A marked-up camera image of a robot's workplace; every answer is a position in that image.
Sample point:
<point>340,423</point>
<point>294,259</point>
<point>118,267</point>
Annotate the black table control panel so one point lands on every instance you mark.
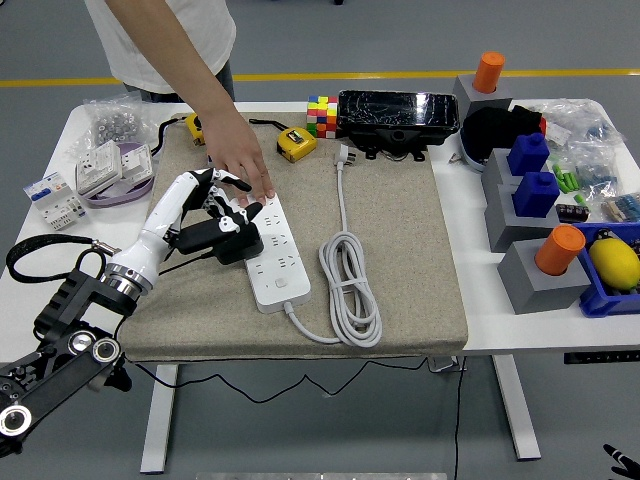
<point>600,358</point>

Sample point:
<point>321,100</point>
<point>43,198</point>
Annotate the clear bag blue connectors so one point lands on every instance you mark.
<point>595,172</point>

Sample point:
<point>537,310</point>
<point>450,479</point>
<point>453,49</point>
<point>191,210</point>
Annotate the yellow tape measure black print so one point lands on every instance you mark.
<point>192,125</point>

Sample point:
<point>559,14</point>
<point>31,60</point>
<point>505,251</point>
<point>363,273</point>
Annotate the grey block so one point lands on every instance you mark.
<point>540,292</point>
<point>495,172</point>
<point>467,97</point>
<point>510,230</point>

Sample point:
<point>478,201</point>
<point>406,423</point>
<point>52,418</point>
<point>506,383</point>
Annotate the white round dish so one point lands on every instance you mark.
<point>470,160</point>

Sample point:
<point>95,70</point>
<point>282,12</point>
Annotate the large clear bag blue parts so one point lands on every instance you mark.
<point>575,120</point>

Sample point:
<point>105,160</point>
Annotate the black cracked-screen device with bracket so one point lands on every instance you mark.
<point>395,112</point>

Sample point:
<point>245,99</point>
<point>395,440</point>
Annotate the black plug adapter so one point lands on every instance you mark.
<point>245,245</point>

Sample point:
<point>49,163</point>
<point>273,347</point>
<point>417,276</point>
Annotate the white table leg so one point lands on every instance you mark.
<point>517,410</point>
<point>160,420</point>

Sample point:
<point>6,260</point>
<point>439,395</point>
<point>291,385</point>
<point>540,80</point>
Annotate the grey under-table box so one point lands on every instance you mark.
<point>447,364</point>

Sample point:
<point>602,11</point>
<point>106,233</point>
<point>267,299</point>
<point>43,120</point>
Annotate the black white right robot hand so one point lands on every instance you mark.
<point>616,455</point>

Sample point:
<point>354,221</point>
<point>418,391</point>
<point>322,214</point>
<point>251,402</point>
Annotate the grey-brown mat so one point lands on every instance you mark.
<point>400,225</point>

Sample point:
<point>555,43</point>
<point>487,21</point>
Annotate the small black white toy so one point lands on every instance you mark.
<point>603,234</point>

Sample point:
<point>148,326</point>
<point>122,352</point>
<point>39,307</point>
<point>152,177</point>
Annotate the blue plastic bin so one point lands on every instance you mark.
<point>605,305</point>

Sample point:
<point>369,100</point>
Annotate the yellow tape measure dark window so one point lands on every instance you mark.
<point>297,145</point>

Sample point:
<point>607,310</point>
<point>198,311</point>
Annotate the person's hand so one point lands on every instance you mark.
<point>235,147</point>

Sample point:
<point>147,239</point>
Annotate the black component pack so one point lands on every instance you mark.
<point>572,212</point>

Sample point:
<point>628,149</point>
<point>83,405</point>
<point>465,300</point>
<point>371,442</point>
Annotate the white power strip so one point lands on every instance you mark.
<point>280,270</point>

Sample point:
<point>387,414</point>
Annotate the black cloth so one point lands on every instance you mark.
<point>492,132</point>

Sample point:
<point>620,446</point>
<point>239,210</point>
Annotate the clear bag beige blue terminals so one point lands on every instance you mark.
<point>622,207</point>

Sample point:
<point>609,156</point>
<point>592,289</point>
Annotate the yellow lemon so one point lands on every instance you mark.
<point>615,262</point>

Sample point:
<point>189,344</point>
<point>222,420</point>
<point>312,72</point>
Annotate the green plastic anchors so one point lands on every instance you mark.
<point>566,181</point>

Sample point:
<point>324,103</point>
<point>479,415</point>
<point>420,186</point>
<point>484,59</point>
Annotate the blue plastic block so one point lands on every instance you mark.
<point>535,195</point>
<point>527,155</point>

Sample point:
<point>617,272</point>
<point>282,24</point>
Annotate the orange cylinder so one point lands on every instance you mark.
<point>489,72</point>
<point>560,250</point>

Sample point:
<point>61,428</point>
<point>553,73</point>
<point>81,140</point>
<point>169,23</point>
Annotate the clear bag of metal nuts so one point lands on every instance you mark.
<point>112,125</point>

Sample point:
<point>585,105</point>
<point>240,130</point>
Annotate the small metal part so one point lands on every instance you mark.
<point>454,158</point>

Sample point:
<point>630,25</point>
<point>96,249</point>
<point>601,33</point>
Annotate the white wall socket panel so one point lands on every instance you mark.
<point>97,167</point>
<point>136,162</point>

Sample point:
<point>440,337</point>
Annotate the person's forearm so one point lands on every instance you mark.
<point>167,55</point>

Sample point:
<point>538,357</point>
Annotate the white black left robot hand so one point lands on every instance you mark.
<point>160,220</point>

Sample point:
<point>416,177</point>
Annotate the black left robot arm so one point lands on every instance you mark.
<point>75,295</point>

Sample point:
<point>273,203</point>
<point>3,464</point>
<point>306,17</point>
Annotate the white blue circuit breaker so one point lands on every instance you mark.
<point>52,200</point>

